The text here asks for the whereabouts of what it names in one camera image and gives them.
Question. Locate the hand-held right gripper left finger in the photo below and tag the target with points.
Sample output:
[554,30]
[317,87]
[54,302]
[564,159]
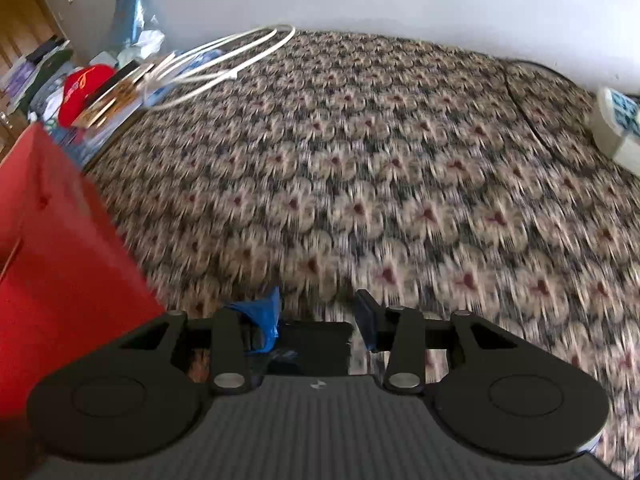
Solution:
[265,320]

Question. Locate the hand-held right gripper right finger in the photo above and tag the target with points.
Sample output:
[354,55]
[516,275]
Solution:
[367,325]

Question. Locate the red box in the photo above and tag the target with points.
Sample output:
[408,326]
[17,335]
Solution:
[60,260]

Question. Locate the floral patterned blanket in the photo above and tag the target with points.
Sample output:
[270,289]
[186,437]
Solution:
[375,185]

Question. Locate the blue white plastic packet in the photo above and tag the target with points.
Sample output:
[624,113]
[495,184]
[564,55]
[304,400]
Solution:
[195,62]

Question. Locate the brown patterned box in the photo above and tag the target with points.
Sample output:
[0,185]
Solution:
[115,97]

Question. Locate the red cap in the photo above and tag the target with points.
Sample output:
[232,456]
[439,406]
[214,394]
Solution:
[80,95]

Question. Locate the white plastic bag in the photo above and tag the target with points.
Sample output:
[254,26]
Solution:
[147,42]

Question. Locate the white box blue pattern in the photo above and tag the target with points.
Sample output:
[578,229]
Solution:
[607,130]

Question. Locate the pile of folded clothes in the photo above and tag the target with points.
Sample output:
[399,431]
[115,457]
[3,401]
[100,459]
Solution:
[45,70]

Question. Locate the blue plastic bag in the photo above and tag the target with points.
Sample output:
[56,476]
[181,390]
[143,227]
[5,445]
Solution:
[129,10]

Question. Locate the wooden door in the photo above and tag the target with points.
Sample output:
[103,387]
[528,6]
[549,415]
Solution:
[20,10]

